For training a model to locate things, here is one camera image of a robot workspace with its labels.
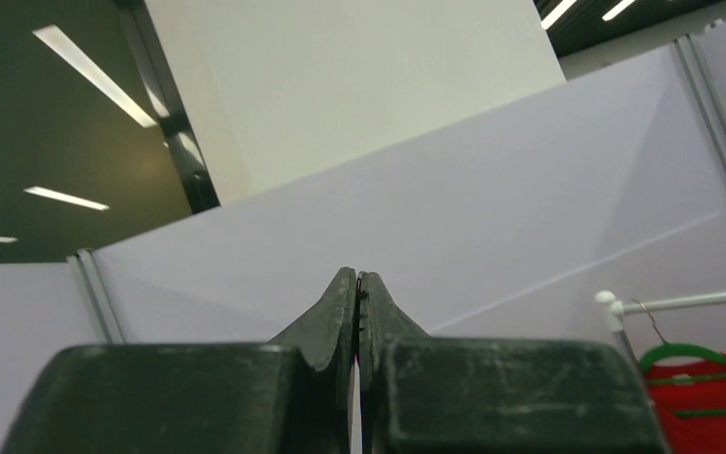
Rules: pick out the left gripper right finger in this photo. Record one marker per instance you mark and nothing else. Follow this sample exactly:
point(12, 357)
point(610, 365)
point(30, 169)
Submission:
point(424, 394)

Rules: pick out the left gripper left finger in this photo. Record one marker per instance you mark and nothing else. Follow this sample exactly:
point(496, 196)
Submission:
point(290, 394)

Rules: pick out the metal clothes rack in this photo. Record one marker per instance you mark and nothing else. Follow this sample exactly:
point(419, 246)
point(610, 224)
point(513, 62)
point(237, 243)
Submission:
point(615, 312)

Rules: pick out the red t-shirt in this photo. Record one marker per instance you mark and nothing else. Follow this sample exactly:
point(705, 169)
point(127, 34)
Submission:
point(691, 403)

